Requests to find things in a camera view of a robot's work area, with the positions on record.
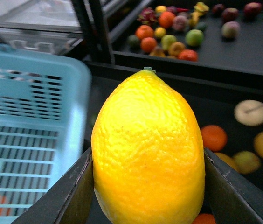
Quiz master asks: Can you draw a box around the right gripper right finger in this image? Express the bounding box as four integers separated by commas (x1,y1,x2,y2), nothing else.
204,148,263,224

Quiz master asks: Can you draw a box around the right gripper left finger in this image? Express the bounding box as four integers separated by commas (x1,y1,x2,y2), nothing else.
13,148,94,224

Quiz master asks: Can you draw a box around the yellow lemon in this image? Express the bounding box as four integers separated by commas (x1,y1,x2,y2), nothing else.
91,67,205,224

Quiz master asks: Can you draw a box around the light blue shopping basket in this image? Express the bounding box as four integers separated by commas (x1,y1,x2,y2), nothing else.
0,38,91,224

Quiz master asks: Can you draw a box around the white pear with stem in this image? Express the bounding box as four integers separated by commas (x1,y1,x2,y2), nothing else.
234,99,263,126

